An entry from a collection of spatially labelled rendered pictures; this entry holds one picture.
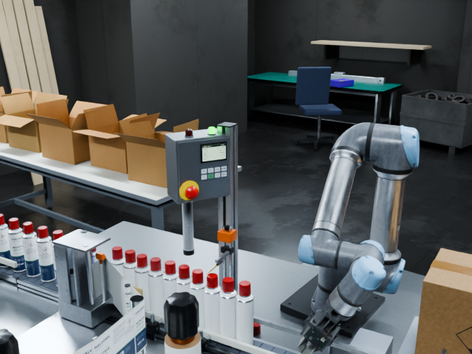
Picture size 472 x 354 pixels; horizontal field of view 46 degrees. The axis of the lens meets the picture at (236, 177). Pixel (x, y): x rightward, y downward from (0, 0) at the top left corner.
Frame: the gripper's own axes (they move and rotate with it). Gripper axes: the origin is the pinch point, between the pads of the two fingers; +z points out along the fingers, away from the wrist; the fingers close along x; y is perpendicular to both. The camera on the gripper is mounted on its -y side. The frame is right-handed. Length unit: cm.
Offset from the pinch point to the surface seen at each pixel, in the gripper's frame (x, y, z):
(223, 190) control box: -46.0, -10.1, -16.7
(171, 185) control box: -58, -1, -12
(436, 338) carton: 25.8, -19.2, -17.4
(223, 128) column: -56, -12, -32
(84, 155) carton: -186, -142, 120
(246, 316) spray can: -17.9, 2.0, 3.5
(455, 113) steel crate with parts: -18, -577, 59
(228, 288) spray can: -26.5, 1.9, 0.1
